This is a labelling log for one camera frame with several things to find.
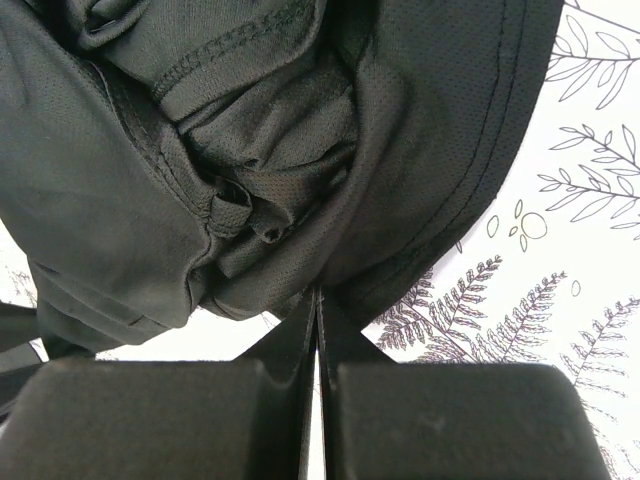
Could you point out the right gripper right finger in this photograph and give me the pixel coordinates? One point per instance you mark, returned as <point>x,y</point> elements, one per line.
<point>387,420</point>

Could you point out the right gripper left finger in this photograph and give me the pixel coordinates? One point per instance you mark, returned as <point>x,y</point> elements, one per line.
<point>247,418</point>

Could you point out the black t-shirt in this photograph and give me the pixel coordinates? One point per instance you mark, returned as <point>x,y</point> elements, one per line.
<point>163,156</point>

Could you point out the floral table cloth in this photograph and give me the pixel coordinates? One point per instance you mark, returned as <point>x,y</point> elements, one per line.
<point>549,274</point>

